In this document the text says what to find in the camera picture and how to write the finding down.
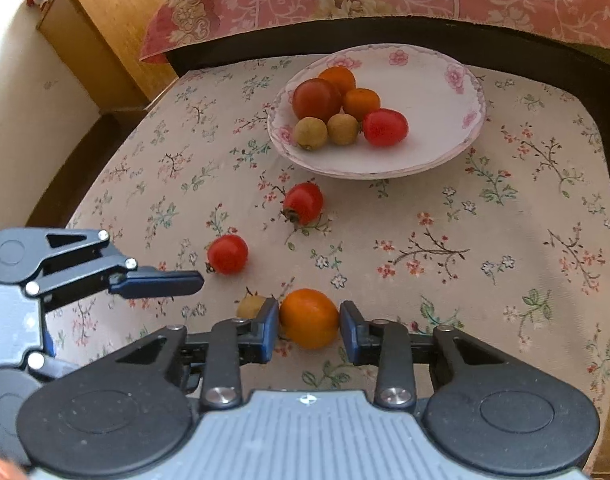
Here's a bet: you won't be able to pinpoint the brown longan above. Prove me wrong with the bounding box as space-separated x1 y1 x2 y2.
293 117 329 151
236 290 267 320
326 113 360 146

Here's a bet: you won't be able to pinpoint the smooth orange tomato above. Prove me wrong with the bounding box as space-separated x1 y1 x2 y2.
279 288 340 350

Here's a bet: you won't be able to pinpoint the red cherry tomato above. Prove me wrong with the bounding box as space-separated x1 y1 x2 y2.
207 234 248 275
282 182 324 226
362 108 409 148

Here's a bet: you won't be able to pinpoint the small orange mandarin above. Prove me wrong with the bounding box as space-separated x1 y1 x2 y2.
343 88 381 122

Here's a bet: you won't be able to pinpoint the large red tomato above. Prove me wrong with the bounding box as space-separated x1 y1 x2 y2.
292 78 342 122

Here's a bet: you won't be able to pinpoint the bumpy orange mandarin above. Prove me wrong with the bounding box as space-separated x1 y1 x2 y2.
318 66 356 96

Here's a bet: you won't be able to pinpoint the floral white tablecloth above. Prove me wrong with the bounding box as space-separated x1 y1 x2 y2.
49 58 610 413

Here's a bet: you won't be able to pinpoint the wooden cabinet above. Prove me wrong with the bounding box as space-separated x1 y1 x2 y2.
37 0 177 113

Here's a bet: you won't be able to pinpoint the white floral plate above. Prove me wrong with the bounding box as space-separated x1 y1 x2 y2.
267 44 487 180

